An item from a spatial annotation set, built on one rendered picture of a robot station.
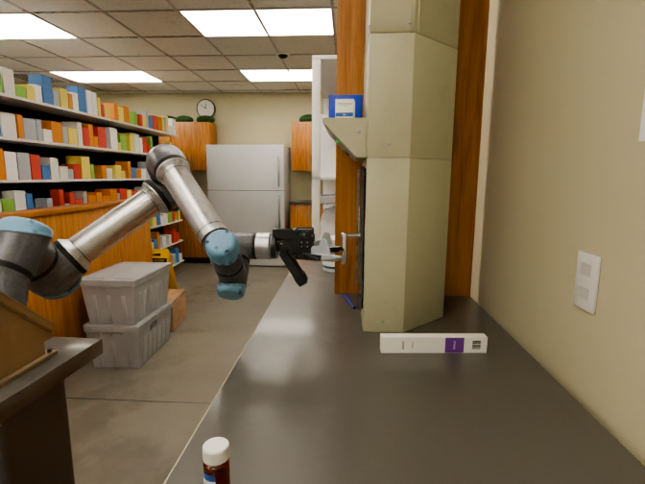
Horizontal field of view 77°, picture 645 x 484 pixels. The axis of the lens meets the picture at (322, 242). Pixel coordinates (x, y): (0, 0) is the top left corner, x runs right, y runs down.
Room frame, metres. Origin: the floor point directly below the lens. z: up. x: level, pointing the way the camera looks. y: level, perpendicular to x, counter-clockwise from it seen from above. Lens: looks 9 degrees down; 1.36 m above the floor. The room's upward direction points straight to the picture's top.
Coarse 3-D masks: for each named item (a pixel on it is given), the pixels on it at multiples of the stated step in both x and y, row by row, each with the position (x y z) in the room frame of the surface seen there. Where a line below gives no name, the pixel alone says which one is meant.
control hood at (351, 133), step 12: (324, 120) 1.08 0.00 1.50; (336, 120) 1.08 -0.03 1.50; (348, 120) 1.07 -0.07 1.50; (360, 120) 1.07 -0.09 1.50; (336, 132) 1.08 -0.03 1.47; (348, 132) 1.07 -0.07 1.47; (360, 132) 1.07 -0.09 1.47; (348, 144) 1.07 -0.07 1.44; (360, 144) 1.07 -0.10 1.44; (360, 156) 1.07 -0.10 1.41
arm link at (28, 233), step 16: (0, 224) 0.95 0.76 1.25; (16, 224) 0.95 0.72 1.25; (32, 224) 0.97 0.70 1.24; (0, 240) 0.92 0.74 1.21; (16, 240) 0.93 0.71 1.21; (32, 240) 0.96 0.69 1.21; (48, 240) 1.01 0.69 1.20; (0, 256) 0.90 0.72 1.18; (16, 256) 0.92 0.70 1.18; (32, 256) 0.95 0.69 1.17; (48, 256) 1.00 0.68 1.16; (32, 272) 0.94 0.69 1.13; (48, 272) 1.01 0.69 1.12
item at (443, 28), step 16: (368, 0) 1.21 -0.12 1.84; (384, 0) 1.07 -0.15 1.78; (400, 0) 1.07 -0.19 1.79; (416, 0) 1.07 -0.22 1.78; (432, 0) 1.11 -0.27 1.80; (448, 0) 1.16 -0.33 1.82; (368, 16) 1.19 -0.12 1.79; (384, 16) 1.07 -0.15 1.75; (400, 16) 1.07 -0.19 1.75; (416, 16) 1.07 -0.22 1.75; (432, 16) 1.11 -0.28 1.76; (448, 16) 1.16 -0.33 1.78; (368, 32) 1.17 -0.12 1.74; (384, 32) 1.07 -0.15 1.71; (400, 32) 1.08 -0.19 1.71; (416, 32) 1.07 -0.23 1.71; (432, 32) 1.12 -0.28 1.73; (448, 32) 1.17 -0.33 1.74
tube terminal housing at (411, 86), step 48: (384, 48) 1.07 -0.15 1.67; (432, 48) 1.12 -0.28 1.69; (384, 96) 1.07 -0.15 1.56; (432, 96) 1.12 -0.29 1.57; (384, 144) 1.07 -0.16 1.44; (432, 144) 1.13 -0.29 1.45; (384, 192) 1.07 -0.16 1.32; (432, 192) 1.14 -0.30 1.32; (384, 240) 1.07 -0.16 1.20; (432, 240) 1.14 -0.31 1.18; (384, 288) 1.07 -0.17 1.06; (432, 288) 1.15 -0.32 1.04
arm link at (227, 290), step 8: (248, 264) 1.09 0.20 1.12; (240, 272) 1.01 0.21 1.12; (248, 272) 1.09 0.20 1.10; (224, 280) 1.02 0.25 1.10; (232, 280) 1.02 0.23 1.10; (240, 280) 1.04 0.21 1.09; (224, 288) 1.02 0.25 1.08; (232, 288) 1.02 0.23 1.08; (240, 288) 1.03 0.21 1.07; (224, 296) 1.04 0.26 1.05; (232, 296) 1.04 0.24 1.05; (240, 296) 1.04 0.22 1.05
